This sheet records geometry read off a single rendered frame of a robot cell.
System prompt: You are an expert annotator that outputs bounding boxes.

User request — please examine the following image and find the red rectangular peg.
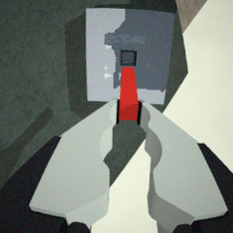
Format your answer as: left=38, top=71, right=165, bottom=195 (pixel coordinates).
left=119, top=67, right=139, bottom=120

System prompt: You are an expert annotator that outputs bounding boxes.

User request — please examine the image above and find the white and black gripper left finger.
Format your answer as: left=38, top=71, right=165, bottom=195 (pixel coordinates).
left=0, top=98, right=119, bottom=233

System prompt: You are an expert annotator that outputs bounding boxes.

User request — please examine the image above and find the grey panel with square hole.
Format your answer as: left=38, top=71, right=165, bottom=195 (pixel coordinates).
left=86, top=8, right=175, bottom=105

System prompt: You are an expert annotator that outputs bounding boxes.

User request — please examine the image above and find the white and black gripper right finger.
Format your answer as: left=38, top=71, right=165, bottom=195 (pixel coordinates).
left=137, top=99, right=233, bottom=233

